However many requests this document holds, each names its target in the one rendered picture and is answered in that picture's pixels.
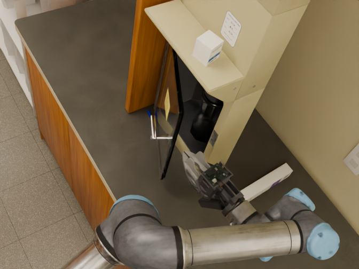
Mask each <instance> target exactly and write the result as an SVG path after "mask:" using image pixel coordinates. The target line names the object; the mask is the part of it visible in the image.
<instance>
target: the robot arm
mask: <svg viewBox="0 0 359 269"><path fill-rule="evenodd" d="M182 160H183V165H184V169H185V173H186V176H187V179H188V182H189V184H190V185H191V187H192V188H193V189H194V190H196V192H197V193H198V194H199V193H200V194H202V195H203V197H202V198H201V199H199V200H198V202H199V204H200V206H201V207H203V208H210V209H217V210H222V214H223V215H224V216H225V217H226V220H227V221H228V222H229V223H230V224H229V225H230V226H220V227H209V228H198V229H191V230H183V229H182V228H181V227H179V226H163V225H162V223H161V221H160V217H159V213H158V211H157V209H156V208H155V206H154V205H153V203H152V202H151V201H150V200H148V199H147V198H145V197H143V196H140V195H127V196H124V197H122V198H120V199H118V200H117V201H116V202H115V203H114V204H113V206H112V207H111V209H110V213H109V216H108V217H107V218H106V219H105V220H104V221H103V222H102V223H101V224H99V225H98V226H97V227H96V228H95V237H94V238H93V239H92V240H91V241H90V242H89V243H88V244H87V245H86V246H85V247H83V248H82V249H81V250H80V251H79V252H78V253H77V254H76V255H74V256H73V257H72V258H71V259H70V260H69V261H68V262H67V263H66V264H64V265H63V266H62V267H61V268H60V269H114V268H115V267H116V266H117V265H125V266H127V267H129V268H131V269H186V267H187V266H193V265H202V264H211V263H221V262H230V261H235V260H245V259H254V258H260V259H261V260H262V261H263V262H267V261H269V260H270V259H271V258H272V257H273V256H281V255H291V254H298V253H305V252H308V253H309V254H310V255H311V256H313V257H314V258H316V259H319V260H325V259H328V258H330V257H332V256H333V255H334V254H335V253H336V252H337V250H338V248H339V244H340V239H339V236H338V234H337V233H336V231H335V230H334V229H332V227H331V226H330V225H329V224H328V223H326V222H325V221H323V220H322V219H321V218H319V217H318V216H317V215H316V214H315V213H314V212H313V211H314V210H315V205H314V204H313V202H312V201H311V199H310V198H309V197H308V196H307V195H306V194H305V193H304V192H303V191H302V190H300V189H298V188H294V189H292V190H291V191H289V192H288V193H287V194H285V195H283V197H282V198H281V199H280V200H279V201H278V202H277V203H275V204H274V205H273V206H272V207H271V208H270V209H269V210H268V211H266V212H265V213H264V214H263V215H262V216H261V215H260V214H259V213H258V212H257V211H256V210H255V208H254V207H253V206H252V205H251V204H250V203H249V202H248V201H247V200H245V198H244V195H243V194H242V192H241V191H240V190H239V189H238V188H237V187H236V186H235V185H234V183H233V182H232V181H231V179H232V177H233V174H232V173H231V171H230V170H229V169H228V168H227V167H226V166H225V165H224V164H223V163H222V161H220V162H219V164H218V163H216V164H215V165H213V164H210V163H207V162H206V159H205V155H204V153H203V152H201V151H199V152H198V153H197V154H194V153H192V152H189V151H183V153H182ZM195 165H196V166H197V167H198V168H199V170H197V169H196V167H195ZM222 166H224V167H225V168H226V169H227V170H228V172H229V173H228V174H227V172H226V171H225V170H224V169H223V168H222ZM200 173H201V175H200Z"/></svg>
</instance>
